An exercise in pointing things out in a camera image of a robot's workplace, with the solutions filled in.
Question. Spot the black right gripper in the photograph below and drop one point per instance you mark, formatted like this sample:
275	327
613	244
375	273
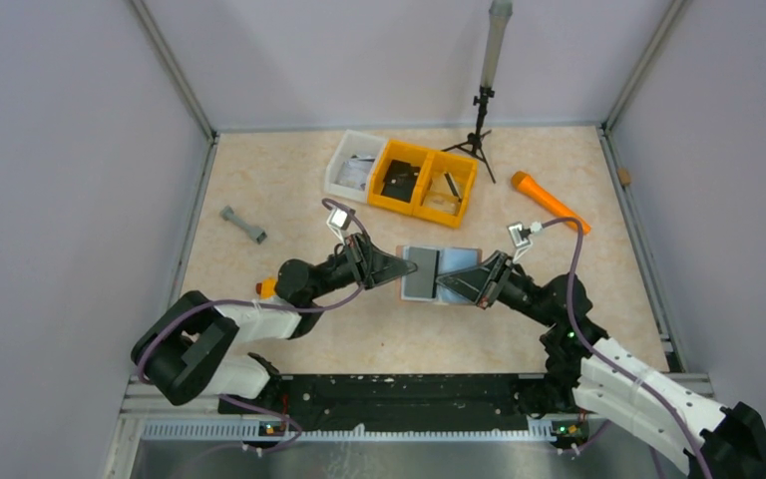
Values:
497	278

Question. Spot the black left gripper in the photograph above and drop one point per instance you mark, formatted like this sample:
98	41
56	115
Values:
362	260

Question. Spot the brown leather card holder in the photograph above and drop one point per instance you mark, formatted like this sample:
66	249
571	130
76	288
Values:
451	258

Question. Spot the dark credit card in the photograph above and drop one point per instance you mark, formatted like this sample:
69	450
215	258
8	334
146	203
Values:
420	285

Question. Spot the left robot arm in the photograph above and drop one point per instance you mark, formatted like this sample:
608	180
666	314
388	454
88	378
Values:
183	354

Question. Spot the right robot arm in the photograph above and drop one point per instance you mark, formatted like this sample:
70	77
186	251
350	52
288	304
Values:
699	436

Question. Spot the black card in bin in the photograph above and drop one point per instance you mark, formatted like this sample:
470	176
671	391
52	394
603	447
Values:
400	181

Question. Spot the yellow double plastic bin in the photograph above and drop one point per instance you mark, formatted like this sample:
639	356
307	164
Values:
432	162

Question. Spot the papers in white bin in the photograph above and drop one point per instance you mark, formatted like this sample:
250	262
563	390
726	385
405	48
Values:
354	172

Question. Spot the yellow toy car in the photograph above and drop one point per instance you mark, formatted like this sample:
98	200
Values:
266	288

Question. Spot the white plastic bin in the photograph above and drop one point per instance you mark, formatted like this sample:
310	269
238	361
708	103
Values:
352	143

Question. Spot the grey dumbbell-shaped part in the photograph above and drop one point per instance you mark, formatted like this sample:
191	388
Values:
255	233

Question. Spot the black tripod with grey pole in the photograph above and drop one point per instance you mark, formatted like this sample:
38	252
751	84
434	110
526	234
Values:
500	13

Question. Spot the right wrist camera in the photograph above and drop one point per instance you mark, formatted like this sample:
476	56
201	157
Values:
521	237

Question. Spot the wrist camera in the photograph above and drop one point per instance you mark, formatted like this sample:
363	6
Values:
521	237
339	221

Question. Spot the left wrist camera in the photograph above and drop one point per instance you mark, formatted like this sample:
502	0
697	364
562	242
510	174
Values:
339	221

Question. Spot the orange plastic cone handle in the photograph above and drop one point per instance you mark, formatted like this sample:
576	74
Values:
528	186

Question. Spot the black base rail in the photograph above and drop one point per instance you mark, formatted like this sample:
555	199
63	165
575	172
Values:
410	402

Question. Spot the small tan wall block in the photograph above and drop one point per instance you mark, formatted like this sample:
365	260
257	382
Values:
624	177

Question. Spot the white cable duct strip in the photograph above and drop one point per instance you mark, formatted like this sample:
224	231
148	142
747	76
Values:
248	430

